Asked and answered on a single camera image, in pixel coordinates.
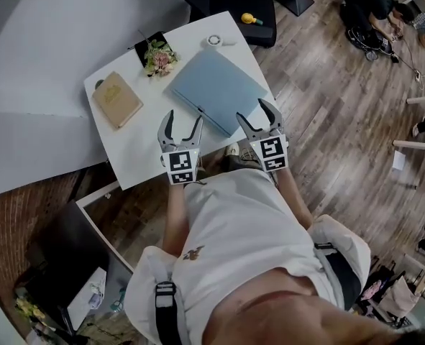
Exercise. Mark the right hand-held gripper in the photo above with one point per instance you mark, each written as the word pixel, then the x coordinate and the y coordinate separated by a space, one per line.
pixel 273 149

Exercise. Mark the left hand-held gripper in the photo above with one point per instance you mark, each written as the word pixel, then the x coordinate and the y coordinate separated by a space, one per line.
pixel 179 164

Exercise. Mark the light blue laptop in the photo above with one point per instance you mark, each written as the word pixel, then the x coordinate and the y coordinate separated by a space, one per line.
pixel 215 81

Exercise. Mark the person's right forearm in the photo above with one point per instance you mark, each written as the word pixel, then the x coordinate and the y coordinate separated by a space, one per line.
pixel 295 200

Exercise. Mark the person's left forearm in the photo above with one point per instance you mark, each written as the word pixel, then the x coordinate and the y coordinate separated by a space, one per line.
pixel 174 221

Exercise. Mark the person's right shoe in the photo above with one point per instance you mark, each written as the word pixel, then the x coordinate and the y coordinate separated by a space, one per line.
pixel 232 150

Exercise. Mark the white table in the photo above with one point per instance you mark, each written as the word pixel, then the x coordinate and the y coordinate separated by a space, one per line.
pixel 140 146

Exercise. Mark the tan notebook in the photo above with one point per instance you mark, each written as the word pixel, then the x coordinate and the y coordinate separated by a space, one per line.
pixel 117 99

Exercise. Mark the pink flower bouquet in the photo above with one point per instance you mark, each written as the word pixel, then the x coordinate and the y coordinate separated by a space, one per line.
pixel 160 59

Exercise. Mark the black tray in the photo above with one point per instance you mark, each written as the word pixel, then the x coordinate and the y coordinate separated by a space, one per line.
pixel 142 47

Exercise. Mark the yellow toy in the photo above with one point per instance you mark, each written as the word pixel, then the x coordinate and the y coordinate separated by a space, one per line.
pixel 250 19

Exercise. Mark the person's white shirt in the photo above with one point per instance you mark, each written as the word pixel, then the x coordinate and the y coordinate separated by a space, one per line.
pixel 241 235

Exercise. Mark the dark grey side table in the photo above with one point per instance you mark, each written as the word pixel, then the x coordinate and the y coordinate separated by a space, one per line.
pixel 100 225

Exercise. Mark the black office chair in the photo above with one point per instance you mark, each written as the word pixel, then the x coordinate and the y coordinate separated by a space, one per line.
pixel 233 2

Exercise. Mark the black bag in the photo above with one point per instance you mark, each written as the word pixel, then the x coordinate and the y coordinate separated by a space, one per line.
pixel 368 45

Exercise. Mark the white paper sheet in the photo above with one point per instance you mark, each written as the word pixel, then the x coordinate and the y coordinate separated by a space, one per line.
pixel 400 161

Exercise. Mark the dark top white leg desk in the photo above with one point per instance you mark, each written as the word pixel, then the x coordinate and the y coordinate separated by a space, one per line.
pixel 422 144

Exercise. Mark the white power strip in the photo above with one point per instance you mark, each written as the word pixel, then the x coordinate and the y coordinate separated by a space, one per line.
pixel 417 75

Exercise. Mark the teal glass object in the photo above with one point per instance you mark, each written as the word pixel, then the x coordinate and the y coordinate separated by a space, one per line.
pixel 118 300

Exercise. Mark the person's neck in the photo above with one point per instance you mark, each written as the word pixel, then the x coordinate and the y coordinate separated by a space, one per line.
pixel 298 322

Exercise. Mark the yellow flower bunch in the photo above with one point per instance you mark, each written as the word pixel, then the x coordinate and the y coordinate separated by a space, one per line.
pixel 28 309

